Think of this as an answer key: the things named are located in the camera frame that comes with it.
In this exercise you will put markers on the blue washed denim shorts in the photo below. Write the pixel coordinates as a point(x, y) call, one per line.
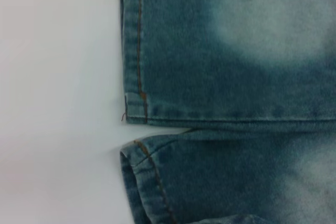
point(236, 82)

